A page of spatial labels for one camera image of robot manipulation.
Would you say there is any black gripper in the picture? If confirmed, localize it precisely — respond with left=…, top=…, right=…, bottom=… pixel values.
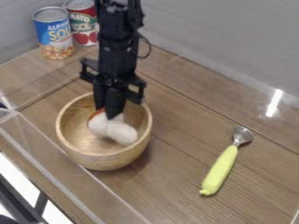
left=79, top=45, right=147, bottom=120

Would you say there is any plush mushroom toy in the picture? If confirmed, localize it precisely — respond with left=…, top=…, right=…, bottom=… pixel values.
left=87, top=108, right=138, bottom=146

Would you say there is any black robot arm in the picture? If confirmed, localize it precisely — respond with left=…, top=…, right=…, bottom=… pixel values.
left=79, top=0, right=147, bottom=120

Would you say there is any brown wooden bowl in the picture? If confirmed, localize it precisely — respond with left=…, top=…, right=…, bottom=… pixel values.
left=56, top=93, right=154, bottom=171

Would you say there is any red tomato sauce can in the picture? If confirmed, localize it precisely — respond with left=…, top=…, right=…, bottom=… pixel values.
left=63, top=0, right=99, bottom=46

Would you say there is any blue alphabet soup can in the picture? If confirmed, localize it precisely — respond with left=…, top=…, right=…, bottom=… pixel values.
left=32, top=6, right=75, bottom=60

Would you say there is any clear acrylic front panel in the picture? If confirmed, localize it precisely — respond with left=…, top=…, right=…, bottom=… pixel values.
left=0, top=94, right=154, bottom=224

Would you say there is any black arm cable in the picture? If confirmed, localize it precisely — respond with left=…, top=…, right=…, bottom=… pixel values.
left=135, top=31, right=154, bottom=60

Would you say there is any green handled metal scoop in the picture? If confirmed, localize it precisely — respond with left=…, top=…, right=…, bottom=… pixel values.
left=199, top=126, right=254, bottom=196

